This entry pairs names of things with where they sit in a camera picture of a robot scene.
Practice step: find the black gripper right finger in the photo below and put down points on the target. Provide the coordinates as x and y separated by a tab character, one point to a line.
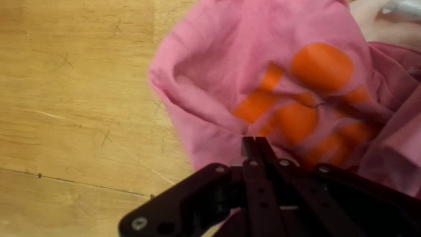
306	204

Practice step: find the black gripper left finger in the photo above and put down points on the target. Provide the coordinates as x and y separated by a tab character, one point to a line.
262	207

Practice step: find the pink cloth with orange print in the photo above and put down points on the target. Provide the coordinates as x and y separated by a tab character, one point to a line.
301	74

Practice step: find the light peach cloth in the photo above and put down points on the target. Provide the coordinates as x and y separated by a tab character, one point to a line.
381	28

